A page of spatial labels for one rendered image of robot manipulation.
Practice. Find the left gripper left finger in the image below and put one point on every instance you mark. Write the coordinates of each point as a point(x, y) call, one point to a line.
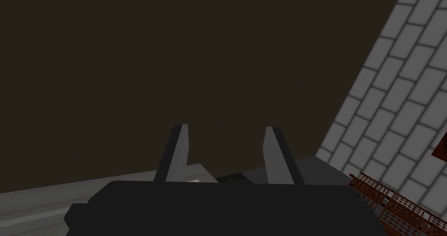
point(176, 155)

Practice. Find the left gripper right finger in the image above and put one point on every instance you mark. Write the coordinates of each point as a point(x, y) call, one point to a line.
point(277, 159)

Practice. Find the brown lattice rack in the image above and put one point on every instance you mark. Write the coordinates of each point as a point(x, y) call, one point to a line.
point(394, 204)

